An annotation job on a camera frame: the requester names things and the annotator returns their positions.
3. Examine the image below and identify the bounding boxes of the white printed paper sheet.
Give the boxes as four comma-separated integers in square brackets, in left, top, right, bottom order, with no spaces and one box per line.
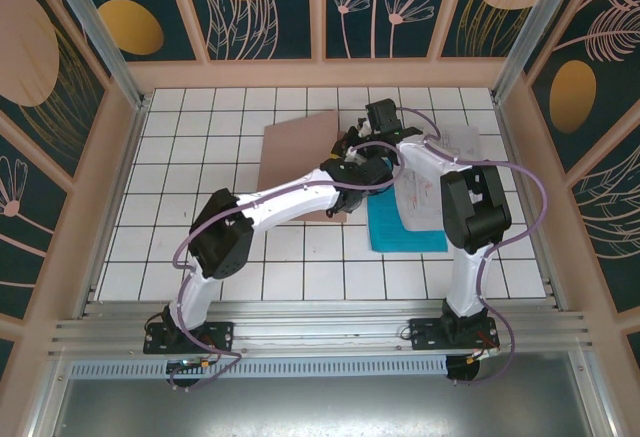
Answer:
[392,123,483,233]

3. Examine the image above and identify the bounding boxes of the brown cardboard folder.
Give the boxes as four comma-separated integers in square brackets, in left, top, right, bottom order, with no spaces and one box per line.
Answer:
[256,108,352,224]

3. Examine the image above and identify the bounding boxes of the steel sheet panel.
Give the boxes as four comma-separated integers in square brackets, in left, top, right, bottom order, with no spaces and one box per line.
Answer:
[29,351,614,437]

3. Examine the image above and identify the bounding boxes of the aluminium side rail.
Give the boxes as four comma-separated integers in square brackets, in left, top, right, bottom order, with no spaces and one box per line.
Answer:
[77,96,150,319]
[492,91,569,311]

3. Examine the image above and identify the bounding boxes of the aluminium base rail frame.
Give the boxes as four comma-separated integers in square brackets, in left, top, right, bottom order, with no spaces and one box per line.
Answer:
[48,298,599,358]

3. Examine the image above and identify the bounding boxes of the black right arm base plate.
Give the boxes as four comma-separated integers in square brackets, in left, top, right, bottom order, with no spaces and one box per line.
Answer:
[408,316,501,353]

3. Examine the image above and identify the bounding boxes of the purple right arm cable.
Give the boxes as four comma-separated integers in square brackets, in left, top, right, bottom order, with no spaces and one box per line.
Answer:
[394,105,549,388]

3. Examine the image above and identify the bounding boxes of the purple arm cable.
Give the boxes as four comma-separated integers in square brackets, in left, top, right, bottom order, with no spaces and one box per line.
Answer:
[167,142,407,393]
[394,105,549,388]

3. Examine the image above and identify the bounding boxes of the aluminium corner post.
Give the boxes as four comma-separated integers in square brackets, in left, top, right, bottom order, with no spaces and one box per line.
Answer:
[41,0,149,111]
[491,0,574,103]

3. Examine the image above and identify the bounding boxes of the grey slotted cable duct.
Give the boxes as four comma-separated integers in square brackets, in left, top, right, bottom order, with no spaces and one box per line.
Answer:
[69,355,449,379]

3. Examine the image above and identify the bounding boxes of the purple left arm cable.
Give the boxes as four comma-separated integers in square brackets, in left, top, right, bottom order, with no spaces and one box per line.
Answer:
[167,142,407,393]

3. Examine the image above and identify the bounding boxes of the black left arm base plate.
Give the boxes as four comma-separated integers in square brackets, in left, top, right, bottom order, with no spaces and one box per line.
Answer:
[143,320,236,356]

